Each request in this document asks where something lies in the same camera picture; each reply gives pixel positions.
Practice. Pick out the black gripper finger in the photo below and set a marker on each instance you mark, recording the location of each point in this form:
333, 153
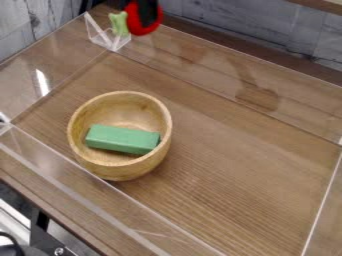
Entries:
147, 9

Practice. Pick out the red plush strawberry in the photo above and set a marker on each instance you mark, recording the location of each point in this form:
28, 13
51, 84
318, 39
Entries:
126, 21

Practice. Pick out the wooden bowl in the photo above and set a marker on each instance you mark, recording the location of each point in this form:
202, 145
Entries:
124, 109

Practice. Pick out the green rectangular block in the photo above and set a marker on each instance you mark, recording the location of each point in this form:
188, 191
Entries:
122, 139

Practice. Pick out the clear acrylic tray walls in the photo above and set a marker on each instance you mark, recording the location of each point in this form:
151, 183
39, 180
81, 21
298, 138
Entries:
248, 182

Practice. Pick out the black table leg bracket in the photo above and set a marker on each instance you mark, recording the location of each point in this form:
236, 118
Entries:
52, 239

